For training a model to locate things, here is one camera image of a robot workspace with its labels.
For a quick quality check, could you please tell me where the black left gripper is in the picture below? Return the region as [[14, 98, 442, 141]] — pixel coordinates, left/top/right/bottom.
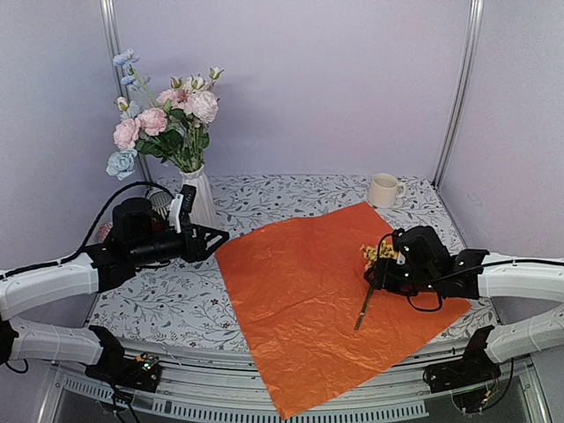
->
[[130, 221, 231, 267]]

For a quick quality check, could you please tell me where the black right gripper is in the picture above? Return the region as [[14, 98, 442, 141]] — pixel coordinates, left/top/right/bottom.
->
[[365, 257, 439, 297]]

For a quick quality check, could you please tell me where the white ribbed ceramic vase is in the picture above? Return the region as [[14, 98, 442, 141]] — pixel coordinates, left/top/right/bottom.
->
[[180, 167, 219, 228]]

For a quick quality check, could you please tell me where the yellow small flower sprig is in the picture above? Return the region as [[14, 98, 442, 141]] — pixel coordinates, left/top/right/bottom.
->
[[354, 235, 398, 330]]

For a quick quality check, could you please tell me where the orange tissue paper sheet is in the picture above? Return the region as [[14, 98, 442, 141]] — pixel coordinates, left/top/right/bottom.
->
[[214, 203, 473, 419]]

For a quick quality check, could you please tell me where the blue hydrangea flower stem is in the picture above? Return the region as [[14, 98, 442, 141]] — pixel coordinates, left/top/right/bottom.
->
[[105, 103, 197, 182]]

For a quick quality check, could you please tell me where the pink rose flower stem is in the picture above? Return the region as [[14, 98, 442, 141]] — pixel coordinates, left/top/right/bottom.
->
[[156, 78, 194, 173]]

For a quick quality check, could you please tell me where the white rose flower stem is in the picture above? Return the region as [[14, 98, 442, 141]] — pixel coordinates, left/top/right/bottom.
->
[[189, 66, 226, 171]]

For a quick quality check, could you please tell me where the small blue flower stem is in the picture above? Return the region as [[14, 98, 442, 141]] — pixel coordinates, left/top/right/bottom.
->
[[112, 48, 157, 107]]

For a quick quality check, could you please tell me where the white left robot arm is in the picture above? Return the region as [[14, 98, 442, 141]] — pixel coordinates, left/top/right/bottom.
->
[[1, 195, 229, 382]]

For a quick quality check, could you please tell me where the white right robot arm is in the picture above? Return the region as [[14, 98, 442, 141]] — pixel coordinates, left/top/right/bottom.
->
[[364, 226, 563, 384]]

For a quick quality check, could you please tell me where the striped black white cup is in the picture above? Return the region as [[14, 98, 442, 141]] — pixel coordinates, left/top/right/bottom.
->
[[148, 190, 174, 219]]

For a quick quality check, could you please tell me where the cream ceramic mug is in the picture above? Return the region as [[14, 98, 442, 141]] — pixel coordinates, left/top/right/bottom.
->
[[367, 174, 406, 209]]

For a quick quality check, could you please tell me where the pink patterned ball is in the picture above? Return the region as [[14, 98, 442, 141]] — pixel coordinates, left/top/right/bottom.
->
[[97, 222, 113, 242]]

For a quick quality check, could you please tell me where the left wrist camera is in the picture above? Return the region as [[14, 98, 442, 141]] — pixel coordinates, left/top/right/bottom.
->
[[167, 184, 197, 234]]

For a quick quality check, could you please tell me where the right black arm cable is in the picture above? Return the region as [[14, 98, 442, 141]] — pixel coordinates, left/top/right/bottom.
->
[[376, 228, 564, 313]]

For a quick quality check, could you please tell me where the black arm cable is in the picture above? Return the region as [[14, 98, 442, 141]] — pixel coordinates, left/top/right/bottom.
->
[[0, 181, 175, 281], [376, 228, 564, 313]]

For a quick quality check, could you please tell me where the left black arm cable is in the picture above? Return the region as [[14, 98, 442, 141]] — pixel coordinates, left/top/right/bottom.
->
[[0, 181, 175, 281]]

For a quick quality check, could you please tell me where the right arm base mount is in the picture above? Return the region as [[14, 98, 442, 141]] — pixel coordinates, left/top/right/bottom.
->
[[422, 325, 501, 414]]

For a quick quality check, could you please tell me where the aluminium front rail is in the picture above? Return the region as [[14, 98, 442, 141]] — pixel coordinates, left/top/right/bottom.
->
[[49, 340, 556, 422]]

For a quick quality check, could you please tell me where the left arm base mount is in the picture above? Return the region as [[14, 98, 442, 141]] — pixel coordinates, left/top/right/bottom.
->
[[85, 325, 162, 393]]

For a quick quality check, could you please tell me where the left aluminium frame post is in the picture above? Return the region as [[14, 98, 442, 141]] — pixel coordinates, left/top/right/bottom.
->
[[99, 0, 154, 190]]

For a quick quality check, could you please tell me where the aluminium frame post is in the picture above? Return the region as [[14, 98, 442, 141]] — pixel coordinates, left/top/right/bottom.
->
[[432, 0, 485, 191], [99, 0, 154, 190]]

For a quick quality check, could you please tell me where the right aluminium frame post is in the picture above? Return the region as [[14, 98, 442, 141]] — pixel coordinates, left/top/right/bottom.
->
[[432, 0, 485, 191]]

